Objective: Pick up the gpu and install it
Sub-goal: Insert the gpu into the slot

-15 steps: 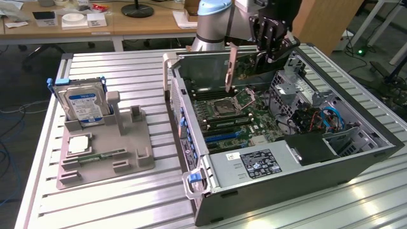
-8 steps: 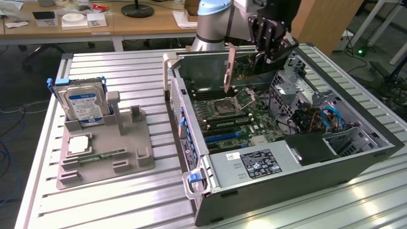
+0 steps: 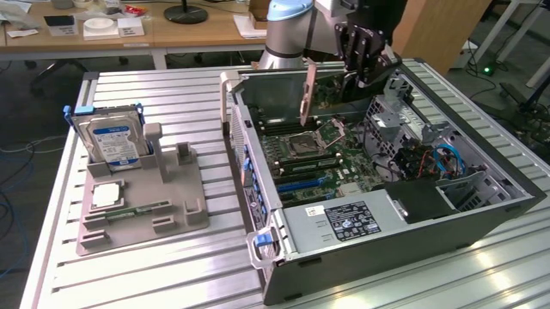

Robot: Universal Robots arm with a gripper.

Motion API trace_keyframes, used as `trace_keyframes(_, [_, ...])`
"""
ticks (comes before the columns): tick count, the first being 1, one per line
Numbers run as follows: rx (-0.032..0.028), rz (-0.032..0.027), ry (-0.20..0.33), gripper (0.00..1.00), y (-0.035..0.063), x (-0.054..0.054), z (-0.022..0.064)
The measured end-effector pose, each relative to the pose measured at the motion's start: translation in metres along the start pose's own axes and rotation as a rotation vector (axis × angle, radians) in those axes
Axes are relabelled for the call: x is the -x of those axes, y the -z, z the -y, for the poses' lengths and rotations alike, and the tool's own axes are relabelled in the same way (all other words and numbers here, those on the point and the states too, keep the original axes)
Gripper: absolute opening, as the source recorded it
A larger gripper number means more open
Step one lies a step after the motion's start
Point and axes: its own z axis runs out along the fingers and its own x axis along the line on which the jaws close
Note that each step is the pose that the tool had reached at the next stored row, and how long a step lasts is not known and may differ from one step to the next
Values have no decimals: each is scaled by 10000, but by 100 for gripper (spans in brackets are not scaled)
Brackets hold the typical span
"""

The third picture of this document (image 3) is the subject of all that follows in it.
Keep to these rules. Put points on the hard disk in blue caddy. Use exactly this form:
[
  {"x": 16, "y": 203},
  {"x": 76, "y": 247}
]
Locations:
[{"x": 111, "y": 141}]

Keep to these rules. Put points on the metal disk bay cage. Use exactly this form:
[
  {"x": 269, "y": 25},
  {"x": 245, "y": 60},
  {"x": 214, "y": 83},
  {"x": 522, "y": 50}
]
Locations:
[{"x": 386, "y": 120}]

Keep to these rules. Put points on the open black PC case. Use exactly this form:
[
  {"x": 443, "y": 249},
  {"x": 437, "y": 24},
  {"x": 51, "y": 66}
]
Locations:
[{"x": 386, "y": 257}]

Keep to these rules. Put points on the blue case latch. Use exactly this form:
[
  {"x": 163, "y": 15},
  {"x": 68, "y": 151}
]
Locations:
[{"x": 263, "y": 240}]

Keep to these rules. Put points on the dark RAM stick with labels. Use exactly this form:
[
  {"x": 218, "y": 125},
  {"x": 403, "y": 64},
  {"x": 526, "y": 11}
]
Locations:
[{"x": 309, "y": 164}]

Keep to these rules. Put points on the white box with round dish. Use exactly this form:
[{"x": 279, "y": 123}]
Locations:
[{"x": 100, "y": 29}]

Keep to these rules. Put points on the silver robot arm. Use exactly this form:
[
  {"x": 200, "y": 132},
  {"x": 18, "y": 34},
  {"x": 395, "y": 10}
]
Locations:
[{"x": 283, "y": 42}]

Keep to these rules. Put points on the green RAM stick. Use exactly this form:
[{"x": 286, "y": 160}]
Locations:
[{"x": 138, "y": 210}]

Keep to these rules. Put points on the CPU socket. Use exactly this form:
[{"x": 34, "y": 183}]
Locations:
[{"x": 305, "y": 145}]

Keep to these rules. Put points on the white box with black top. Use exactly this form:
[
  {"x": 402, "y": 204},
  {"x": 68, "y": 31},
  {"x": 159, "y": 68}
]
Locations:
[{"x": 62, "y": 27}]

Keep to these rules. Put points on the wooden cabinet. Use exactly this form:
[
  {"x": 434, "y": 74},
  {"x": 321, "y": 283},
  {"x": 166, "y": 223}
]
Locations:
[{"x": 442, "y": 32}]

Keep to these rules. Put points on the grey plastic parts rack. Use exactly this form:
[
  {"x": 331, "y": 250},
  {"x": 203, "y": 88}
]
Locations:
[{"x": 138, "y": 186}]

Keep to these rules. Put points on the wooden desk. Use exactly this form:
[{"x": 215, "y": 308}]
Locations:
[{"x": 26, "y": 43}]

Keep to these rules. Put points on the black box with green light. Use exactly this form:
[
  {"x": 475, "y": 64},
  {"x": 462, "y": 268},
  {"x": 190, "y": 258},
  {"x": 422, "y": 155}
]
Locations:
[{"x": 486, "y": 69}]

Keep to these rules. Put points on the white paper label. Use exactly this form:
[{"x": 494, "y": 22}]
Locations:
[{"x": 22, "y": 33}]

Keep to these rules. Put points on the blue expansion slot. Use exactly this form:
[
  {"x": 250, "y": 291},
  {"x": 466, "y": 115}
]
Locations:
[{"x": 301, "y": 186}]

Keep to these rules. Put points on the brown cardboard box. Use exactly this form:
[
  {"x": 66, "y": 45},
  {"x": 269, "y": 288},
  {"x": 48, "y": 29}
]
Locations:
[{"x": 258, "y": 9}]

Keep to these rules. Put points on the white cup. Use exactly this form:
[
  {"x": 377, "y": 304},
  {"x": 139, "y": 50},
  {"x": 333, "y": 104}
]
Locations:
[{"x": 82, "y": 3}]

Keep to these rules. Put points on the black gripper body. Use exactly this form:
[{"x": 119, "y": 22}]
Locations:
[{"x": 378, "y": 16}]

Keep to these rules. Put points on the silver CPU chip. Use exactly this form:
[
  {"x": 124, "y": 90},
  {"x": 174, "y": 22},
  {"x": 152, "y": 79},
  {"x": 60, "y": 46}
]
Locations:
[{"x": 107, "y": 194}]

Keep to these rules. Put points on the black round lamp base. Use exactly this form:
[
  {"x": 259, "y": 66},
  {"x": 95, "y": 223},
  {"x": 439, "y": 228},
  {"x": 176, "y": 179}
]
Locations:
[{"x": 184, "y": 16}]

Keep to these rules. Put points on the metal socket cover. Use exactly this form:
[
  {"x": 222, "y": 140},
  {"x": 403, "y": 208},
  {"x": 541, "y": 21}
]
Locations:
[{"x": 333, "y": 132}]

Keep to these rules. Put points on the white desk frame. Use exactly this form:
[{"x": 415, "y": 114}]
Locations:
[{"x": 537, "y": 75}]

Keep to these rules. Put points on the white paper stack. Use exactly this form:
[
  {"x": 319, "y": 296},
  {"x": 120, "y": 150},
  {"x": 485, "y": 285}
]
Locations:
[{"x": 249, "y": 27}]

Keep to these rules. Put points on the green motherboard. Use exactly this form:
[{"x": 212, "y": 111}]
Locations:
[{"x": 343, "y": 161}]

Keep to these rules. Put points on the grey cup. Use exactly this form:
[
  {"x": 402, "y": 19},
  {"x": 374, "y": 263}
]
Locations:
[{"x": 63, "y": 4}]

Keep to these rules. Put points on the black equipment base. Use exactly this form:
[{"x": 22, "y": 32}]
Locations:
[{"x": 512, "y": 93}]

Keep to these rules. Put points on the red and white packet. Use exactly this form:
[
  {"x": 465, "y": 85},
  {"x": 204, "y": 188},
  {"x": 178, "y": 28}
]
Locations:
[{"x": 134, "y": 10}]

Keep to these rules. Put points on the plain white box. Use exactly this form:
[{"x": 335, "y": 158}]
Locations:
[{"x": 131, "y": 29}]

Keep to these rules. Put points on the slanted metal drive cage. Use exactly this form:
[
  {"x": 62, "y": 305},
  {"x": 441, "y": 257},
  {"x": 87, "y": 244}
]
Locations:
[{"x": 469, "y": 193}]

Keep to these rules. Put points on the clear plastic bag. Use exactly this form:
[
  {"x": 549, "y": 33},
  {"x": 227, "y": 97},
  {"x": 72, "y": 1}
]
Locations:
[{"x": 15, "y": 13}]

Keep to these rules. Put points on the graphics card with metal bracket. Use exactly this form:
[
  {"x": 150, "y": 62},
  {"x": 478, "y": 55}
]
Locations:
[{"x": 329, "y": 90}]

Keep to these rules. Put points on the grey power supply unit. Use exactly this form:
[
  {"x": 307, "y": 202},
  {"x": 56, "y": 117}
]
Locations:
[{"x": 301, "y": 225}]

